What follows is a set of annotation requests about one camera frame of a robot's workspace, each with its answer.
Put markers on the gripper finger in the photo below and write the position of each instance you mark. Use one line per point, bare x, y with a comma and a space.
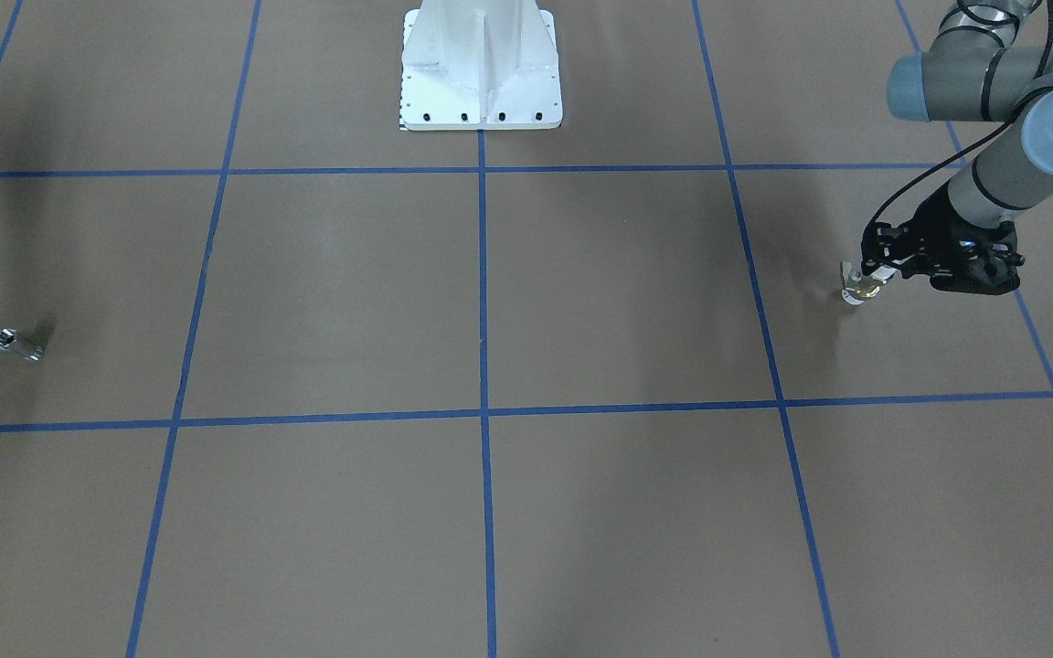
877, 239
879, 271

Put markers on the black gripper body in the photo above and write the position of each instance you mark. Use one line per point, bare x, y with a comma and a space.
935, 227

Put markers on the white brass PPR valve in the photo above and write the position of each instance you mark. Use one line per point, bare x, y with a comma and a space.
857, 289

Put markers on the grey metal pipe fitting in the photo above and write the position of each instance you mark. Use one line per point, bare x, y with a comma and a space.
16, 343

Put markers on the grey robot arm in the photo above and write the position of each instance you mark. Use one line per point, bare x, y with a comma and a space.
973, 72

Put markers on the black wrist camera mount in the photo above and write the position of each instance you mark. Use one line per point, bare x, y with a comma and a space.
982, 261

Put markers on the white camera stand base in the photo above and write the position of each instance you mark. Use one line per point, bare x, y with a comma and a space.
479, 66

